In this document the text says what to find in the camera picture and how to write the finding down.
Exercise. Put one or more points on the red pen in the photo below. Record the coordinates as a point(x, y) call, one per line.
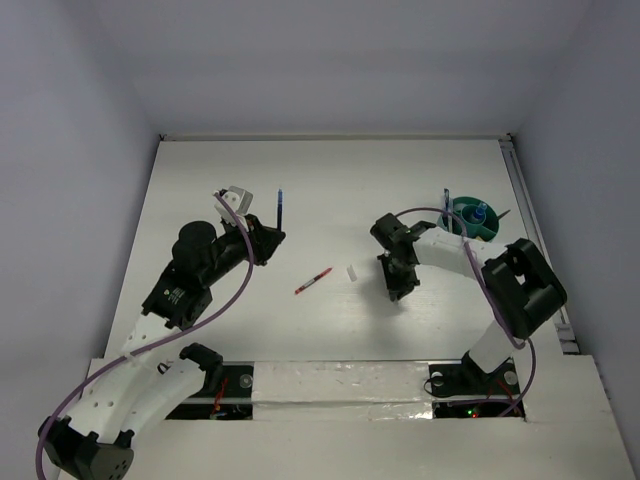
point(313, 280)

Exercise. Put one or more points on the clear white pen cap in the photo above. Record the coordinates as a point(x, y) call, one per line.
point(352, 273)

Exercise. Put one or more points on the blue grip clear pen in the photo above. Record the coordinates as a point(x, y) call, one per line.
point(446, 208)

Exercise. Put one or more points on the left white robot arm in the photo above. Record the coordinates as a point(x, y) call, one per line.
point(93, 434)

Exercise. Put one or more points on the dark blue pen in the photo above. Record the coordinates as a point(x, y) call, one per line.
point(450, 215)

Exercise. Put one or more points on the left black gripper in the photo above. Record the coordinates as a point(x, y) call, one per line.
point(263, 239)

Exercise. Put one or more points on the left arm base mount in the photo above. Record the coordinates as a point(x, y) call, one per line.
point(227, 399)

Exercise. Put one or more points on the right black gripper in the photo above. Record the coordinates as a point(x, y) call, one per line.
point(398, 287)

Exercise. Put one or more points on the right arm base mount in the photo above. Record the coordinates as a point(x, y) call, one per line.
point(458, 397)

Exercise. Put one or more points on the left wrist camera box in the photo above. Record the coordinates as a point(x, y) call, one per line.
point(232, 203)

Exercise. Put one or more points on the teal round organizer container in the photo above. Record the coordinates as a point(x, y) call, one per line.
point(462, 209)

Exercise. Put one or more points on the correction fluid bottle blue cap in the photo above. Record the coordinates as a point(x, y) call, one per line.
point(478, 215)

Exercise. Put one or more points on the blue pen with clip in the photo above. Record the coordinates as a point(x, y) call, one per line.
point(279, 210)

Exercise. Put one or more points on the black handled scissors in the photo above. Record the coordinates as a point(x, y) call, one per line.
point(503, 214)

